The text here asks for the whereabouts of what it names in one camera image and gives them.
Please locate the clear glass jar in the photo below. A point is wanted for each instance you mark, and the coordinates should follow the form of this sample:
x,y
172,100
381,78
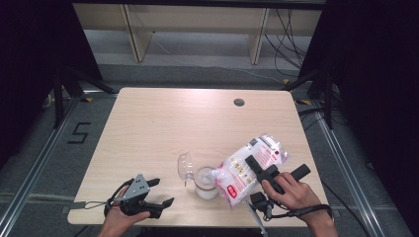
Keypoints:
x,y
214,190

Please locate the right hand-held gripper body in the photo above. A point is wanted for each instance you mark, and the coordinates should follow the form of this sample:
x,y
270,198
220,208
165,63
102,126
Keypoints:
x,y
260,202

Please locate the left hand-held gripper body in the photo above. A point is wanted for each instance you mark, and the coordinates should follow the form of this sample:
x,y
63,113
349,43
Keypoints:
x,y
138,190

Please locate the light wooden shelf unit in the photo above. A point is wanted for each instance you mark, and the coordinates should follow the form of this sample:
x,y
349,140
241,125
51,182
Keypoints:
x,y
141,39

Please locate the white granules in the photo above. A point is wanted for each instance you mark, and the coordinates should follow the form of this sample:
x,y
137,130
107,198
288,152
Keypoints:
x,y
204,181

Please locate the grey table grommet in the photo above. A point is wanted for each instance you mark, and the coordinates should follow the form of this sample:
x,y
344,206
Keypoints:
x,y
239,102

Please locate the metal floor rail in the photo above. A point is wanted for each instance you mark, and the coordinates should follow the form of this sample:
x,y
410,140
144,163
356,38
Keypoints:
x,y
346,164
35,168

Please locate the red and white plastic bag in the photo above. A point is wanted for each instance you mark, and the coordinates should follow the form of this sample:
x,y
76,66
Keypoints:
x,y
240,171

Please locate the person's right hand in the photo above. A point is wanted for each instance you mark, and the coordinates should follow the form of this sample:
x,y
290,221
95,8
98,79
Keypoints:
x,y
298,196

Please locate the black curtain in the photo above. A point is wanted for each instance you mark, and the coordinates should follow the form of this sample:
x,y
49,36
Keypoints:
x,y
378,82
26,65

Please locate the grey tape strip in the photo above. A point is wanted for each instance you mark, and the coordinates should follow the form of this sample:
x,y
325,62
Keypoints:
x,y
336,212
77,205

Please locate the clear jar lid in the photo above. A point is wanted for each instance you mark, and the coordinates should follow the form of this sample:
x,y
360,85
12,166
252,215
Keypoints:
x,y
186,166

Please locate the black metal stand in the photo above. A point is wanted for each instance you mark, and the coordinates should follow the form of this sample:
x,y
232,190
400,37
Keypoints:
x,y
58,98
327,98

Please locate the person's left hand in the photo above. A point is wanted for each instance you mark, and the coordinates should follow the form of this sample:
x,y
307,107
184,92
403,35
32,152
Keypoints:
x,y
115,220

